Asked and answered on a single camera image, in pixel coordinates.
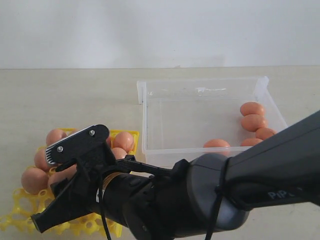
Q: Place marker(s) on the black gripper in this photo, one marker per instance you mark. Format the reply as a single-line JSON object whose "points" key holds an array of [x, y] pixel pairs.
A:
{"points": [[76, 197]]}

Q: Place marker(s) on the brown egg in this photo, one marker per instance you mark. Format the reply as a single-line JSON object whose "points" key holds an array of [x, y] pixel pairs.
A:
{"points": [[34, 180], [216, 143], [108, 141], [40, 160], [249, 142], [251, 107], [253, 122], [119, 153], [124, 140], [55, 135], [264, 133], [58, 176]]}

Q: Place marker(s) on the yellow plastic egg tray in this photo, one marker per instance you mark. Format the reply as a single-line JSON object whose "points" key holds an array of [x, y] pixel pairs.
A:
{"points": [[26, 204]]}

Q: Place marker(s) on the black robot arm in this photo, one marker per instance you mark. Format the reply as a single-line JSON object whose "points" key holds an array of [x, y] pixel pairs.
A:
{"points": [[212, 193]]}

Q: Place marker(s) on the clear plastic bin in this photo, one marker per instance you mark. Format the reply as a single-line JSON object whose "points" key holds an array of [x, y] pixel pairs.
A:
{"points": [[181, 115]]}

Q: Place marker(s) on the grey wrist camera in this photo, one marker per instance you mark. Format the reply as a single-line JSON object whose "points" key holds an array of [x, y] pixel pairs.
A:
{"points": [[76, 144]]}

